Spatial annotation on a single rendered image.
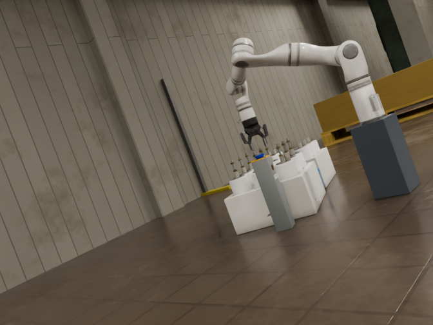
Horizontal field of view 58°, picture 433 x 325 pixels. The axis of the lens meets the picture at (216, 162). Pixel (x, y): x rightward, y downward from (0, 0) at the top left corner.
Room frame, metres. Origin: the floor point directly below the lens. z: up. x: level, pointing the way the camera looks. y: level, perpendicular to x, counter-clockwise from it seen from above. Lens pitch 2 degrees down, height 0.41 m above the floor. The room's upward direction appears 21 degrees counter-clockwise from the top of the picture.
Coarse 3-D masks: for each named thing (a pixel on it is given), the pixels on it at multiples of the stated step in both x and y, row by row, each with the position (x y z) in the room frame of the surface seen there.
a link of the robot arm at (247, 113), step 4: (248, 108) 1.91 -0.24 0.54; (252, 108) 1.93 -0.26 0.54; (240, 112) 1.93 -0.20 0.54; (244, 112) 1.91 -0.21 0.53; (248, 112) 1.91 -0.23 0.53; (252, 112) 1.92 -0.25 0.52; (240, 116) 1.93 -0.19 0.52; (244, 116) 1.92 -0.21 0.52; (248, 116) 1.91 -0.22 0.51; (252, 116) 1.91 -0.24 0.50; (240, 120) 1.99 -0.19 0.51; (244, 120) 1.92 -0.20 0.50
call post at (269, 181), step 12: (264, 168) 1.61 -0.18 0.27; (264, 180) 1.62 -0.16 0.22; (276, 180) 1.63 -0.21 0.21; (264, 192) 1.63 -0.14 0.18; (276, 192) 1.61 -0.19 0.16; (276, 204) 1.62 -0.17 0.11; (288, 204) 1.66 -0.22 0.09; (276, 216) 1.62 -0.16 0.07; (288, 216) 1.61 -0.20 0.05; (276, 228) 1.63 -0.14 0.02; (288, 228) 1.61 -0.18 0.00
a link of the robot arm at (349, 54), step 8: (344, 48) 1.53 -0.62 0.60; (352, 48) 1.52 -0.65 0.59; (360, 48) 1.53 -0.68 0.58; (336, 56) 1.57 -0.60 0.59; (344, 56) 1.53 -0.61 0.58; (352, 56) 1.53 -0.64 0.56; (360, 56) 1.53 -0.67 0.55; (344, 64) 1.54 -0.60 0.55; (352, 64) 1.53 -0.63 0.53; (360, 64) 1.53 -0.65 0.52; (344, 72) 1.55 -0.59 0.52; (352, 72) 1.53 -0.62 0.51; (360, 72) 1.53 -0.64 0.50; (368, 72) 1.55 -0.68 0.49; (352, 80) 1.54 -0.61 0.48
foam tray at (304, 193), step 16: (304, 176) 1.72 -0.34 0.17; (256, 192) 1.78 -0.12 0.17; (288, 192) 1.72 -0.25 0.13; (304, 192) 1.70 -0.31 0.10; (320, 192) 1.92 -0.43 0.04; (240, 208) 1.82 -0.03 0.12; (256, 208) 1.79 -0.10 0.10; (304, 208) 1.71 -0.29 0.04; (240, 224) 1.83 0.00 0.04; (256, 224) 1.80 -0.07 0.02; (272, 224) 1.77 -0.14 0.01
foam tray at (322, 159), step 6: (324, 150) 2.43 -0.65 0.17; (318, 156) 2.25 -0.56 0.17; (324, 156) 2.38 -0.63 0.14; (306, 162) 2.20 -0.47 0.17; (318, 162) 2.20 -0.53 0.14; (324, 162) 2.32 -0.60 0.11; (330, 162) 2.46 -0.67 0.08; (324, 168) 2.27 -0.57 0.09; (330, 168) 2.41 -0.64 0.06; (324, 174) 2.23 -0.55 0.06; (330, 174) 2.36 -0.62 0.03; (324, 180) 2.18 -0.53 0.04; (330, 180) 2.31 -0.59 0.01; (324, 186) 2.18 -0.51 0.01
